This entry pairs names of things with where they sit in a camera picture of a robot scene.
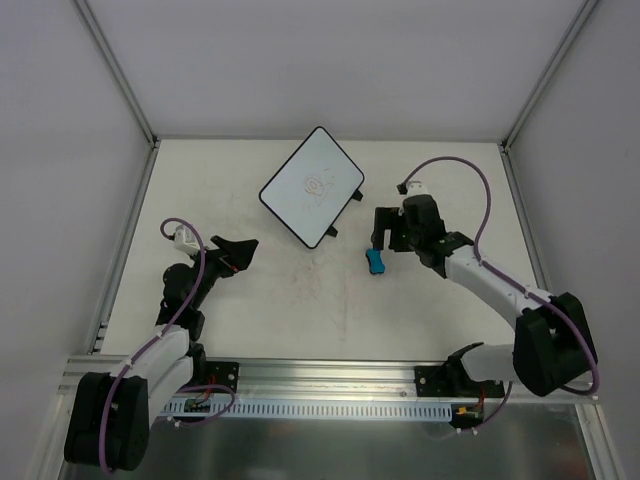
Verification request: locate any blue whiteboard eraser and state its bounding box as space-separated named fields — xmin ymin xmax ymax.
xmin=365 ymin=248 xmax=386 ymax=275

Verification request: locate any white whiteboard black frame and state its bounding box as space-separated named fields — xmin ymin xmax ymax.
xmin=258 ymin=126 xmax=365 ymax=249

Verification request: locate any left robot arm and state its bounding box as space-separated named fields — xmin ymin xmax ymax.
xmin=64 ymin=232 xmax=259 ymax=473

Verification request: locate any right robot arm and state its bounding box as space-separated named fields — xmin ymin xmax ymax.
xmin=366 ymin=194 xmax=599 ymax=397

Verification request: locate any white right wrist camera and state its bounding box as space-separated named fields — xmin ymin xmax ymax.
xmin=396 ymin=180 xmax=430 ymax=197

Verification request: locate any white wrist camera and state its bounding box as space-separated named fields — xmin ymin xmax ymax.
xmin=173 ymin=225 xmax=200 ymax=256
xmin=396 ymin=180 xmax=430 ymax=197

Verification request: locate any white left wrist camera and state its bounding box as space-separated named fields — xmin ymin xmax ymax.
xmin=173 ymin=225 xmax=200 ymax=256

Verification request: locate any whiteboard wire stand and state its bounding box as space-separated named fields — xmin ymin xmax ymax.
xmin=325 ymin=189 xmax=364 ymax=238

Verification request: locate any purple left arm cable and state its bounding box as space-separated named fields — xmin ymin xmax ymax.
xmin=98 ymin=217 xmax=236 ymax=475

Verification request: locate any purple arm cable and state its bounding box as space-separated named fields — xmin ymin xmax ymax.
xmin=403 ymin=156 xmax=600 ymax=436
xmin=98 ymin=217 xmax=236 ymax=475

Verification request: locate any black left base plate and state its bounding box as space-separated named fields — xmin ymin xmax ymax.
xmin=204 ymin=360 xmax=240 ymax=393

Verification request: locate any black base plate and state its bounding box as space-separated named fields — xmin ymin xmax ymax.
xmin=204 ymin=360 xmax=240 ymax=393
xmin=414 ymin=363 xmax=506 ymax=399

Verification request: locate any aluminium mounting rail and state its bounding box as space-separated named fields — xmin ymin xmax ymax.
xmin=58 ymin=355 xmax=599 ymax=404

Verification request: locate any white slotted cable duct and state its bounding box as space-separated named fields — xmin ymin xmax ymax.
xmin=160 ymin=396 xmax=454 ymax=423

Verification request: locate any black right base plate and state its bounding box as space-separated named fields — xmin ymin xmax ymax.
xmin=414 ymin=363 xmax=506 ymax=399

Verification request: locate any left aluminium frame post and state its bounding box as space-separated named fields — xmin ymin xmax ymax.
xmin=73 ymin=0 xmax=160 ymax=149

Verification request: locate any aluminium frame post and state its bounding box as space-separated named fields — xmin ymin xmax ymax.
xmin=499 ymin=0 xmax=601 ymax=151
xmin=73 ymin=0 xmax=160 ymax=149

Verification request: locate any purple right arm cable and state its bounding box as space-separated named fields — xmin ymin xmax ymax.
xmin=403 ymin=156 xmax=600 ymax=436

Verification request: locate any right aluminium frame post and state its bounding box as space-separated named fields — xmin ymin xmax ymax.
xmin=499 ymin=0 xmax=601 ymax=151

